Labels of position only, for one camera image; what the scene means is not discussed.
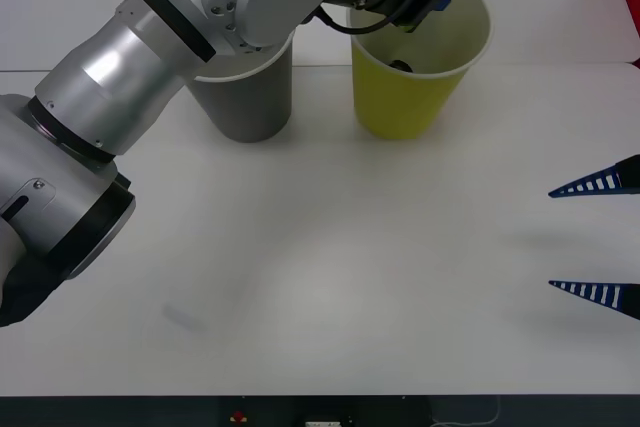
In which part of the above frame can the yellow-green plastic bin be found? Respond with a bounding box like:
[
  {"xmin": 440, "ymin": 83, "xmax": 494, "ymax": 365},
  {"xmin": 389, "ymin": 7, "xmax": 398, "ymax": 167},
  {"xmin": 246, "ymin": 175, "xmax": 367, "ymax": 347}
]
[{"xmin": 346, "ymin": 0, "xmax": 493, "ymax": 142}]

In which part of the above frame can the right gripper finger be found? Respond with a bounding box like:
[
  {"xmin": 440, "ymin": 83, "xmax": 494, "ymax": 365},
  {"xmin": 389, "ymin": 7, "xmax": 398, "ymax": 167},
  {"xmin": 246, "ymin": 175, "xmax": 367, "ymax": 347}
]
[
  {"xmin": 548, "ymin": 154, "xmax": 640, "ymax": 199},
  {"xmin": 548, "ymin": 279, "xmax": 640, "ymax": 321}
]

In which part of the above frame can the grey plastic bin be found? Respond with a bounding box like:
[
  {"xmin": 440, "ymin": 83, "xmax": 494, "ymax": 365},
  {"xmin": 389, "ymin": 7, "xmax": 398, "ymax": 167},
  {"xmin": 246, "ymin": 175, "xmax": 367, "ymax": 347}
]
[{"xmin": 182, "ymin": 26, "xmax": 298, "ymax": 144}]

